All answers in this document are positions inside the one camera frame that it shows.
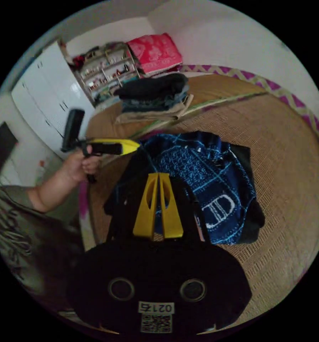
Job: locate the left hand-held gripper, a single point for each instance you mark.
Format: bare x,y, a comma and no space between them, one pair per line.
106,148

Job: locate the open shelf with small items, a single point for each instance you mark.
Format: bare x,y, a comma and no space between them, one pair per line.
106,69

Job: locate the person's left hand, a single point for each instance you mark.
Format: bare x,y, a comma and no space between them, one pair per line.
76,165

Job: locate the pile of clothes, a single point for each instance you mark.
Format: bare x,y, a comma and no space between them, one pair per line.
154,96

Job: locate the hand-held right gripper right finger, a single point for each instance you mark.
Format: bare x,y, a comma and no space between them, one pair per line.
172,219

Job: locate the person's body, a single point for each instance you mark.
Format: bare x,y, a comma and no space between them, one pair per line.
23,235

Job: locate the person's left forearm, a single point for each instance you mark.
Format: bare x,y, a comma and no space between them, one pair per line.
52,189

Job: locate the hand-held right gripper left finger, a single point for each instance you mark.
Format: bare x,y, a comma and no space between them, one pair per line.
143,213

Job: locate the bed with woven mat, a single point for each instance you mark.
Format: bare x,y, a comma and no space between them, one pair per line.
277,165

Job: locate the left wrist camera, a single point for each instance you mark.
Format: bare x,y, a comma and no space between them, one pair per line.
72,128

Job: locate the blue long sleeve with print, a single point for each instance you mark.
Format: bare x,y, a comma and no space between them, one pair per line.
202,173

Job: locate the white cupboard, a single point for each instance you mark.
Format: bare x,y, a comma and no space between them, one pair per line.
47,90

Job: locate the folded pink patterned blanket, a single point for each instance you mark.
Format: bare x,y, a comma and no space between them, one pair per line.
154,52

